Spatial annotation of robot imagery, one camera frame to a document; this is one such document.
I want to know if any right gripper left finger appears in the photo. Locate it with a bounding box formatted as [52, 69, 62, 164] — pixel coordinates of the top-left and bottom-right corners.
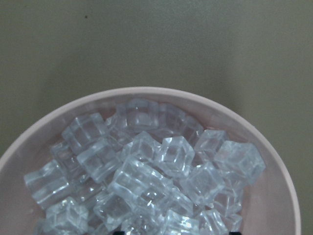
[114, 231, 125, 235]

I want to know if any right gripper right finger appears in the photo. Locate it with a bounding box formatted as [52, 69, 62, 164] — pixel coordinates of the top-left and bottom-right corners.
[229, 231, 242, 235]

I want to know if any pink ice bowl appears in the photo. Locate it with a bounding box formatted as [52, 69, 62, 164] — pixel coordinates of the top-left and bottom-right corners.
[0, 87, 301, 235]

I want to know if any clear ice cubes pile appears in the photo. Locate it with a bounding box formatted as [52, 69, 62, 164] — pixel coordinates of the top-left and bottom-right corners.
[24, 99, 266, 235]

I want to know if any brown table mat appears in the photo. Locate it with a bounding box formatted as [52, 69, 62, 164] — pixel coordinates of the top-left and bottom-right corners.
[0, 0, 313, 235]

